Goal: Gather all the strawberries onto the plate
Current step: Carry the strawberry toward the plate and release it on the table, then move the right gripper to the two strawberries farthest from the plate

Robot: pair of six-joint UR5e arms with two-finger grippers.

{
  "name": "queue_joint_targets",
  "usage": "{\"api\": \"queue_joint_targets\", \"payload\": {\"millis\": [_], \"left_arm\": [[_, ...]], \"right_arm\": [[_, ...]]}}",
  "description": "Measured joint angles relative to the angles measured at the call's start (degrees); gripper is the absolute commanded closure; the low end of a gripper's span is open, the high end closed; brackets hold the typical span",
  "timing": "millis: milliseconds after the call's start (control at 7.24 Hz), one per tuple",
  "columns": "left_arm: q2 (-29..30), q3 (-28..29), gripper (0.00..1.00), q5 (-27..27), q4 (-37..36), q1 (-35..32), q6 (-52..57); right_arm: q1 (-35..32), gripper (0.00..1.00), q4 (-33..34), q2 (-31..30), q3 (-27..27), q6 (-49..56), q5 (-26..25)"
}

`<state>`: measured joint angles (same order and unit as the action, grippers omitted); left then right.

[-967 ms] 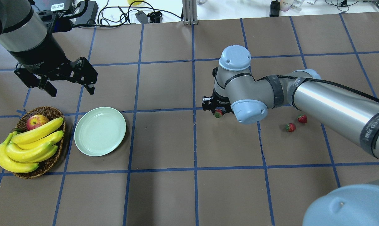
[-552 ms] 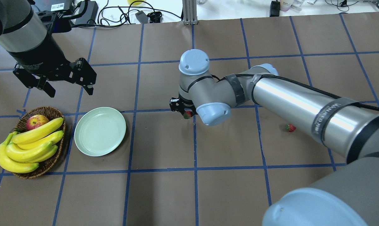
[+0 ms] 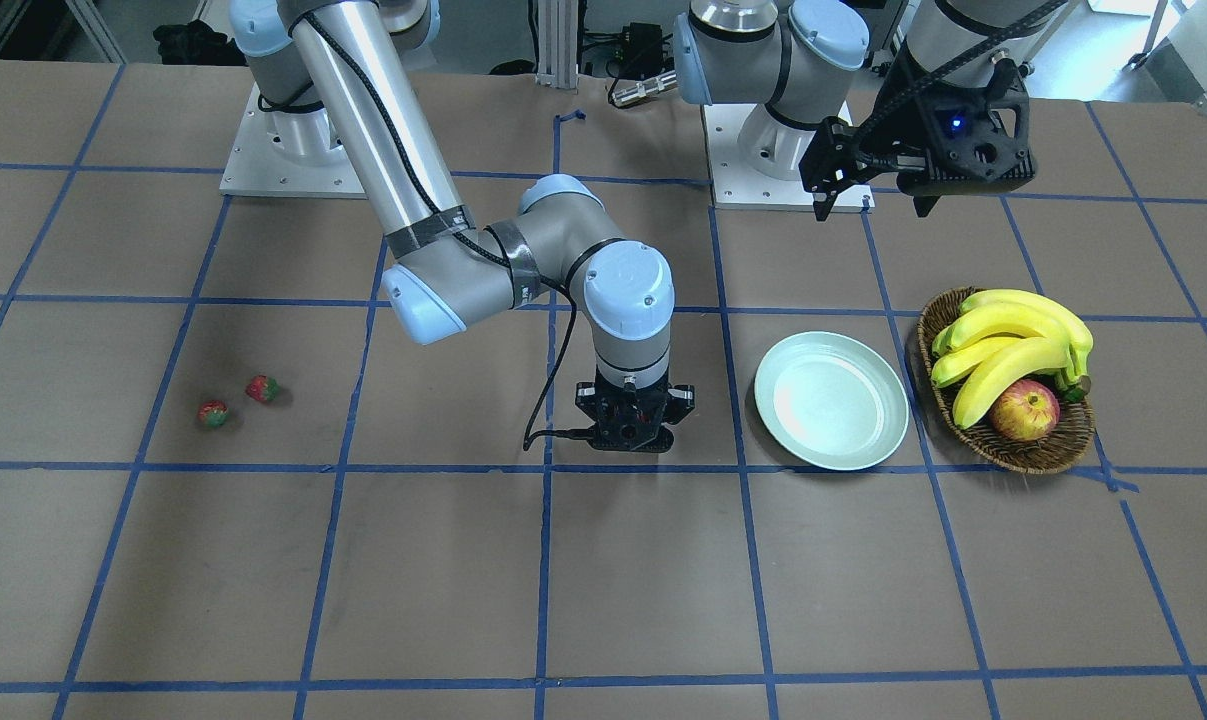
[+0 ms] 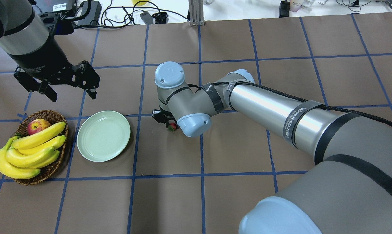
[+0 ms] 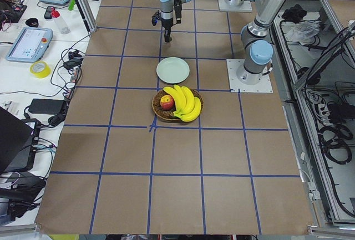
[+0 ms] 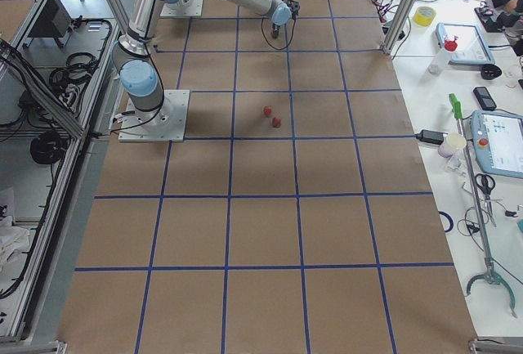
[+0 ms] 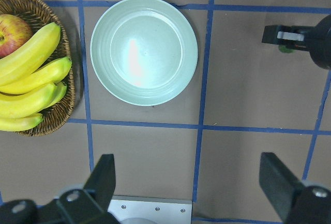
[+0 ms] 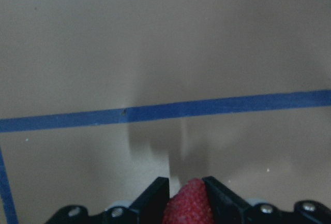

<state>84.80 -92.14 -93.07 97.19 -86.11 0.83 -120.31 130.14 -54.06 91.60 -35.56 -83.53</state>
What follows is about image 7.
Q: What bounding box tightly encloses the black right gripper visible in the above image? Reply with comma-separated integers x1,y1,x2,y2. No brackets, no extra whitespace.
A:
262,15,330,70

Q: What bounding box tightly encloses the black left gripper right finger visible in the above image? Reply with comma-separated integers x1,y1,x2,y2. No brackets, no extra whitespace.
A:
259,152,305,221

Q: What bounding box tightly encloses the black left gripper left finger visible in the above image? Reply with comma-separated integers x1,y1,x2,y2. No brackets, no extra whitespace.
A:
83,154,115,211

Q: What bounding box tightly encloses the light green plate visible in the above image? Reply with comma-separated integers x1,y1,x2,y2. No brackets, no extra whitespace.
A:
90,0,198,106

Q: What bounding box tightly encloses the yellow banana bunch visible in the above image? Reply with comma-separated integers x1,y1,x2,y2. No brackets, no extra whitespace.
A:
1,22,72,132

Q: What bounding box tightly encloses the red yellow apple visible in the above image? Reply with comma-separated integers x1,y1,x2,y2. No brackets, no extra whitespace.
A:
1,14,33,58

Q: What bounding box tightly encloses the wicker fruit basket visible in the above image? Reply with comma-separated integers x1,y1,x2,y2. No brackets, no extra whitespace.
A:
1,0,76,137

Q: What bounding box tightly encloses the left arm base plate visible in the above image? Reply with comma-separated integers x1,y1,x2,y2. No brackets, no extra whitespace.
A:
108,196,192,224

